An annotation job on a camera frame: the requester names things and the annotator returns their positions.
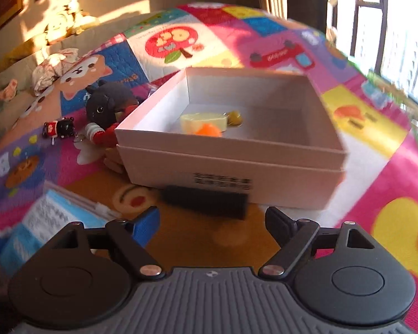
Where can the cream plush toy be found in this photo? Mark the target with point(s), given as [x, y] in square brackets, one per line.
[57, 29]
[82, 17]

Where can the black plush toy red clothes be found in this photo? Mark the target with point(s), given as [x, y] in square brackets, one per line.
[104, 106]

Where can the white cardboard box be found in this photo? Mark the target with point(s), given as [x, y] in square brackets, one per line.
[230, 177]

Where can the orange ball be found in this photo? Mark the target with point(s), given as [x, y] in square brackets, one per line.
[207, 130]

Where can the grey green sofa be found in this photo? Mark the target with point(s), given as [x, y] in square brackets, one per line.
[101, 31]

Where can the small olive yellow item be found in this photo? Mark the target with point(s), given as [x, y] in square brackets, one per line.
[235, 118]

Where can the dark window frame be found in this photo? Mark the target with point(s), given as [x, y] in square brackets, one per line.
[369, 7]

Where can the colourful cartoon play mat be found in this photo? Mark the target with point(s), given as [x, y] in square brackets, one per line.
[369, 181]

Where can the yellow cloth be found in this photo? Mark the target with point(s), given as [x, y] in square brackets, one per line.
[24, 50]

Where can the black rectangular block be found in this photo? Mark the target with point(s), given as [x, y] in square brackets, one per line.
[205, 201]

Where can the crumpled white patterned cloth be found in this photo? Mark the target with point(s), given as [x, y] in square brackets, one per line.
[52, 66]

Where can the small pink crumpled cloth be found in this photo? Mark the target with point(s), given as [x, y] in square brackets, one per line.
[7, 90]

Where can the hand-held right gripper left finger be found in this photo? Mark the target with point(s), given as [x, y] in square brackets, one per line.
[146, 224]

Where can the blue tissue packet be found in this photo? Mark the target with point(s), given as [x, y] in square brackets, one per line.
[31, 222]

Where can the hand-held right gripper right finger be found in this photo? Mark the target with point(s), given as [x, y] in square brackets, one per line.
[278, 223]

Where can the pale yellow round item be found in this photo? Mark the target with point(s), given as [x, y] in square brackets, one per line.
[198, 121]

